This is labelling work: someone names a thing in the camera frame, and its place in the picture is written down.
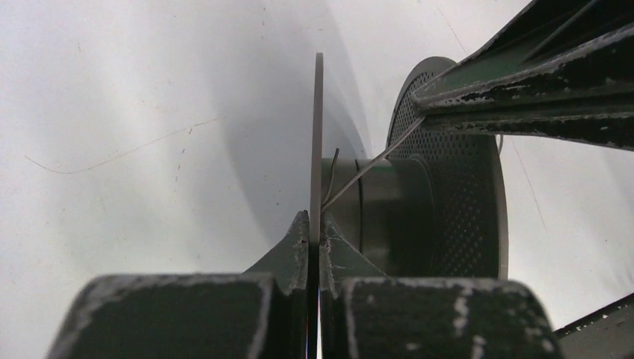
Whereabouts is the thin black cable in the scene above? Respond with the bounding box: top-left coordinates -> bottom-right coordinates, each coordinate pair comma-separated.
321,116 -> 426,212

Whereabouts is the black cable spool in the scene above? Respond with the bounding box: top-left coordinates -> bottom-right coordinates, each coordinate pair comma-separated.
309,55 -> 508,286

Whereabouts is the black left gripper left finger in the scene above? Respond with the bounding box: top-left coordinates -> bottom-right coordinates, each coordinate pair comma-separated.
48,211 -> 309,358

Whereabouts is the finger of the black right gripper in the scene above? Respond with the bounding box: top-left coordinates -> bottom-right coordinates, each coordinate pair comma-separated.
554,294 -> 633,358
410,1 -> 633,150

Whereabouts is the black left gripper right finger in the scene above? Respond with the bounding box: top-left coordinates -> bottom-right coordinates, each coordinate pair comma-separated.
319,214 -> 563,358

